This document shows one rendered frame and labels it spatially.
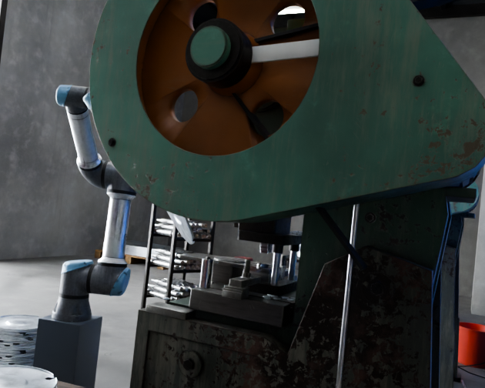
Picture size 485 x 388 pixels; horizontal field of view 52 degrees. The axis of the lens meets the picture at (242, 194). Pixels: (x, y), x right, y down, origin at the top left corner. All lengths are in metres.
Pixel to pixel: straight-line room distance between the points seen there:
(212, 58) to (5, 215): 5.77
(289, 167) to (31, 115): 6.01
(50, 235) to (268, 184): 6.31
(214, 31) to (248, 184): 0.37
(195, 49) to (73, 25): 6.44
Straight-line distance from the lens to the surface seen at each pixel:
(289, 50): 1.21
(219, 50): 1.19
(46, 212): 7.22
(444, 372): 3.12
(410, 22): 1.14
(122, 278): 2.02
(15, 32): 6.91
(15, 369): 1.78
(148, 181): 1.29
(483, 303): 6.53
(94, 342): 2.18
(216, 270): 1.66
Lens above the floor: 0.96
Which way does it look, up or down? 2 degrees up
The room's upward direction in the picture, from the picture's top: 6 degrees clockwise
